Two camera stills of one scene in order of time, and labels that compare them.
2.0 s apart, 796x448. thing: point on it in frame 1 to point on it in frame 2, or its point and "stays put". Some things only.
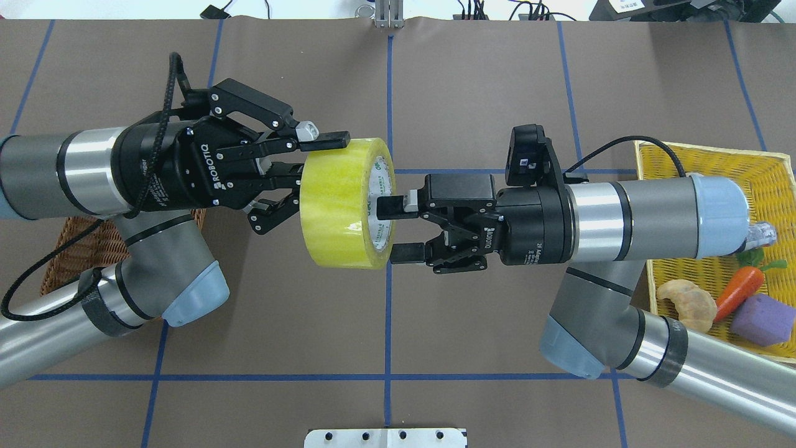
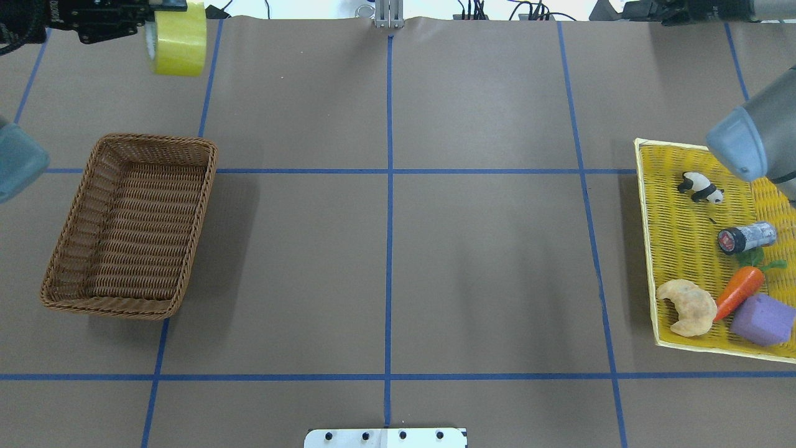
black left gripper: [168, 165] to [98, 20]
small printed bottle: [760, 234] stays put
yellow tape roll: [338, 205] to [181, 40]
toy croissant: [697, 308] stays put
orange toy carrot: [737, 289] stays put
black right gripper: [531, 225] to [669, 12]
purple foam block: [763, 320] stays put
